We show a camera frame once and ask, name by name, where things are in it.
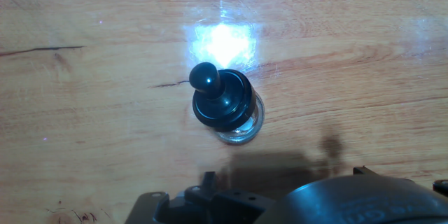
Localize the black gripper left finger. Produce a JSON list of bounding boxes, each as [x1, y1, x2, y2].
[[124, 171, 277, 224]]

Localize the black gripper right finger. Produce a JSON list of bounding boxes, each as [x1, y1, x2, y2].
[[352, 166, 448, 197]]

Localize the small clear glass jar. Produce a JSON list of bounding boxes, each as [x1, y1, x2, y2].
[[209, 90, 266, 145]]

